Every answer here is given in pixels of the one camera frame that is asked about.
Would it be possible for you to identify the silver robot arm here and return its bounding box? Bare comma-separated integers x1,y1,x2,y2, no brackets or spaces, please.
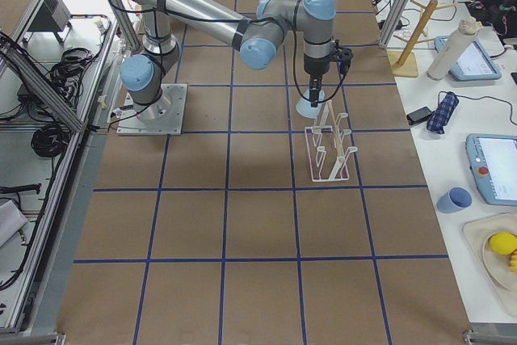
132,0,352,119

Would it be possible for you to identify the light blue ikea cup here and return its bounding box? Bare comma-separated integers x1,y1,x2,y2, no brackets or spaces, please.
296,89,324,119

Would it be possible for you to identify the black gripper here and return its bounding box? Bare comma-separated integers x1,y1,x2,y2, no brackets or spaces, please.
304,54,332,107

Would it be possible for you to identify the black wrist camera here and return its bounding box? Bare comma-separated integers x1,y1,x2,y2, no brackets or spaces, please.
332,45,353,76

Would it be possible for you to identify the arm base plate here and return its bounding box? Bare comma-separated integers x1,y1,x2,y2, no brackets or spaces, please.
116,84,188,136

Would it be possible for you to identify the wooden mug tree stand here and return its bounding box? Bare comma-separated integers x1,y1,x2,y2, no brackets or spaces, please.
387,0,454,78

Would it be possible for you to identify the black power adapter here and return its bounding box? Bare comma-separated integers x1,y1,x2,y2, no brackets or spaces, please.
406,107,434,126

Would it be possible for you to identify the white wire cup rack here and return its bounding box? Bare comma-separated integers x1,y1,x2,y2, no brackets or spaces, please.
304,101,358,183

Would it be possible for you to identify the blue teach pendant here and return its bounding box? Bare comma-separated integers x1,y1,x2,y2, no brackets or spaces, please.
465,133,516,206
448,40,502,82

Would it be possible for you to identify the white paper roll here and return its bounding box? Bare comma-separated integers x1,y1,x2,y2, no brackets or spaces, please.
427,16,482,80

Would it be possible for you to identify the blue teach pendant near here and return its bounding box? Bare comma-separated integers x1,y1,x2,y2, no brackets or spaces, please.
465,133,516,206

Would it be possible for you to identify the blue teach pendant far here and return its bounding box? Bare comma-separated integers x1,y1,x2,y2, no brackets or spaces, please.
448,40,502,82

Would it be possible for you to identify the folded blue plaid umbrella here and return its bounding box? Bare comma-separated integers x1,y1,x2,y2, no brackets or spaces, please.
427,92,459,135

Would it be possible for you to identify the blue cup on side table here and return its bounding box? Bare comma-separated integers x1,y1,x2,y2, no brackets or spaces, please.
436,187,473,213

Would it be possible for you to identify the yellow toy lemon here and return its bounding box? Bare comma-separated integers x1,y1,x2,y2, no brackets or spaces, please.
488,231,517,255

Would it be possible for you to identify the beige side tray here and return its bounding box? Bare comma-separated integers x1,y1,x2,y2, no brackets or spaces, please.
462,213,516,318

